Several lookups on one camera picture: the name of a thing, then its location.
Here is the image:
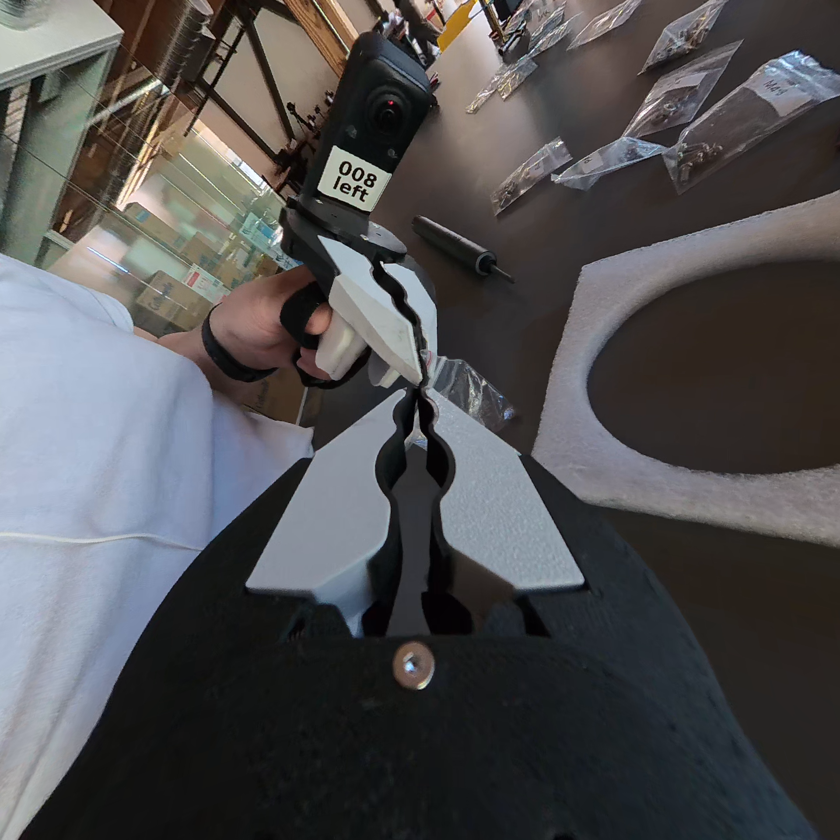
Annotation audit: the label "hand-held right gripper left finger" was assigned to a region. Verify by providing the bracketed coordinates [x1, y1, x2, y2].
[246, 388, 416, 636]

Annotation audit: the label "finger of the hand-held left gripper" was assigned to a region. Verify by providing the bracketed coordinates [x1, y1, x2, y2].
[384, 260, 438, 370]
[318, 235, 427, 389]

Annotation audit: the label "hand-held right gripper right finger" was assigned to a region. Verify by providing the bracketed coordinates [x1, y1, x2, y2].
[419, 388, 585, 635]

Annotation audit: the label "clear screw packet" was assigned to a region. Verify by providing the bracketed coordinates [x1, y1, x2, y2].
[419, 351, 517, 435]

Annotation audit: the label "dark grey desk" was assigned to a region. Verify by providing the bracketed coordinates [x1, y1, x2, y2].
[305, 0, 840, 840]

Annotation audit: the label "person's left hand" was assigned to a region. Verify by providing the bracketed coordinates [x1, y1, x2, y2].
[211, 266, 334, 382]

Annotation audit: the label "black precision screwdriver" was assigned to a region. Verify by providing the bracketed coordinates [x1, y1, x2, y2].
[411, 214, 517, 285]

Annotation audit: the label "black wristband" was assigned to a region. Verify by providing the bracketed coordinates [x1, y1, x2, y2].
[200, 304, 278, 383]

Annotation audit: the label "stack of cardboard boxes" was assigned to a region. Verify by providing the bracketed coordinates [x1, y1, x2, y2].
[128, 200, 306, 424]

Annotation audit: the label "scattered clear screw bags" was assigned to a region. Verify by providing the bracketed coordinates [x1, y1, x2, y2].
[465, 0, 840, 217]

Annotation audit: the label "white foam frame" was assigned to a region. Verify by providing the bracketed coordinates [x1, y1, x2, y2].
[530, 190, 840, 550]

